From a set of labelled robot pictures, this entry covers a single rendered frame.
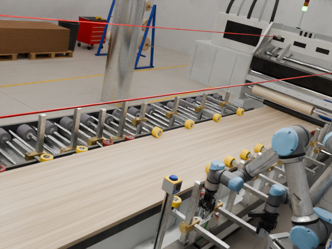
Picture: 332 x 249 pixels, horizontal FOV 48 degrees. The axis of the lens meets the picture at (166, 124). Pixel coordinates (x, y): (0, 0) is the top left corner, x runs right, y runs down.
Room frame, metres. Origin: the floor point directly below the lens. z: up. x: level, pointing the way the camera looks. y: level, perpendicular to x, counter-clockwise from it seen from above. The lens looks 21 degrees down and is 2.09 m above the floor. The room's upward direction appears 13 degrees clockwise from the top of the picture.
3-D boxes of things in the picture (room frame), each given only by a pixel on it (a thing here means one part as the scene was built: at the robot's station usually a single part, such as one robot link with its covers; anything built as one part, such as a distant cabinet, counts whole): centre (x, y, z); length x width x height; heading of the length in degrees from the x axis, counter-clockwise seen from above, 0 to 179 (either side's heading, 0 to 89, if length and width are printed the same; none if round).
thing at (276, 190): (1.85, -0.69, 1.13); 0.09 x 0.08 x 0.11; 95
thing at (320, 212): (1.51, -0.80, 1.21); 0.13 x 0.12 x 0.14; 140
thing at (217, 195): (2.02, -0.40, 0.91); 0.03 x 0.03 x 0.48; 53
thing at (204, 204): (1.75, -0.31, 1.08); 0.09 x 0.08 x 0.12; 163
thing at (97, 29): (10.17, 2.53, 0.41); 0.76 x 0.47 x 0.81; 157
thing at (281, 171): (2.64, -0.88, 0.95); 0.50 x 0.04 x 0.04; 53
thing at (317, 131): (3.42, -1.44, 0.87); 0.03 x 0.03 x 0.48; 53
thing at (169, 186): (1.61, -0.09, 1.18); 0.07 x 0.07 x 0.08; 53
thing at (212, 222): (1.98, -0.40, 0.75); 0.26 x 0.01 x 0.10; 143
